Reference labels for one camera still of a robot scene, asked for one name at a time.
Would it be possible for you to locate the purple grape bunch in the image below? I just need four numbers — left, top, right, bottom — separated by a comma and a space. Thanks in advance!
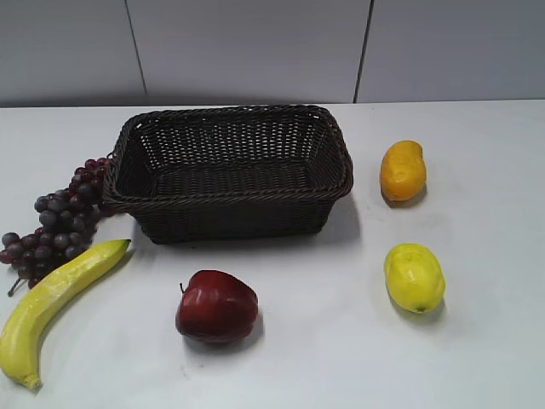
1, 158, 115, 297

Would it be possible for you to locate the black woven basket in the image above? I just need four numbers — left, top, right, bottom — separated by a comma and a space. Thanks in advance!
103, 105, 353, 245

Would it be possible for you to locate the red apple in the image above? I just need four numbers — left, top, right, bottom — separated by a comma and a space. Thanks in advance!
175, 270, 259, 344

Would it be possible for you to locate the orange mango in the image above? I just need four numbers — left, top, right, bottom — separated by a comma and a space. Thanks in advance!
380, 140, 427, 202

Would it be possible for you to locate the yellow lemon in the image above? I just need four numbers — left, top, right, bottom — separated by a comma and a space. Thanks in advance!
384, 243, 446, 314

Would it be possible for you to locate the yellow banana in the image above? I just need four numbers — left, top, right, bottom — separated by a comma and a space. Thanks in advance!
1, 239, 130, 392

